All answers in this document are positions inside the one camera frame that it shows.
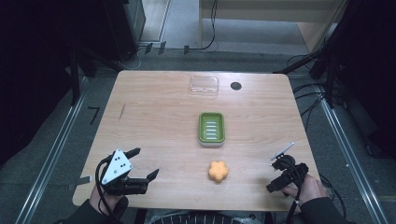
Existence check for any black stand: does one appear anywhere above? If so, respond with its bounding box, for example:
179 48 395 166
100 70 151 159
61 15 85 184
64 46 97 106
273 18 347 109

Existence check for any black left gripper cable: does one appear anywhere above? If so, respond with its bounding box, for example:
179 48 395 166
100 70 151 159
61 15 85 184
94 159 119 224

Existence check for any black hanging cable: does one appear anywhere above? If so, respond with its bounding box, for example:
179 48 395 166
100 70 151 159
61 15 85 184
190 0 219 51

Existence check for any metal floor rail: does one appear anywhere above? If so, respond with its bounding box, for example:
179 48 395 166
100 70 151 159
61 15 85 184
314 85 390 224
14 77 89 224

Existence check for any person's right hand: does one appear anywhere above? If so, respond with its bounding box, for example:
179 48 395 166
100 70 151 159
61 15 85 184
281 174 330 208

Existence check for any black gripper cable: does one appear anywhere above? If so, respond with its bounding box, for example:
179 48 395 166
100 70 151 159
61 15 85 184
279 159 304 224
94 159 119 224

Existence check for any grey tape strip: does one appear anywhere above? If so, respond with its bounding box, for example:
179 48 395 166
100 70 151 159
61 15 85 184
66 175 93 191

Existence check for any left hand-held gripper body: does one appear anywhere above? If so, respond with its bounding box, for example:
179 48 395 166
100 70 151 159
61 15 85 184
100 148 149 197

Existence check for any bundle of black floor cables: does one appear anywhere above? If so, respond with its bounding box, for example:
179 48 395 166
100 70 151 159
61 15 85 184
286 52 331 132

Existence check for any orange sponge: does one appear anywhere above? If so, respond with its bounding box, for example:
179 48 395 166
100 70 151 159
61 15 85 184
207 161 230 183

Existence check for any person's striped clothing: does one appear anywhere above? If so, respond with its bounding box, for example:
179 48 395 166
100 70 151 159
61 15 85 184
147 210 266 224

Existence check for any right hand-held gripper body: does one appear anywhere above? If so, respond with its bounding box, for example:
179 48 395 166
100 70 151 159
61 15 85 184
269 142 310 198

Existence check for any green soap dish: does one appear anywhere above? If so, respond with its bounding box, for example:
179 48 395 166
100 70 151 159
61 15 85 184
197 111 226 147

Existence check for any person's left hand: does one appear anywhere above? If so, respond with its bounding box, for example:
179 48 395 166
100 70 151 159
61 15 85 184
89 184 125 217

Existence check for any clear plastic container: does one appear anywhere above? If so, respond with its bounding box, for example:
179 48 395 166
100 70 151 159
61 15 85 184
189 75 220 97

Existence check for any black cabinet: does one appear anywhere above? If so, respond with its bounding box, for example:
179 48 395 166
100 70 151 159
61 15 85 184
102 0 147 62

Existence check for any light wooden desk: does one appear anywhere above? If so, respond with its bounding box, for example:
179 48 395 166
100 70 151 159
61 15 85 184
199 0 348 54

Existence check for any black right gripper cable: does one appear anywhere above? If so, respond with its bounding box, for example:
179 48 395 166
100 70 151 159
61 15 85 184
279 159 304 224

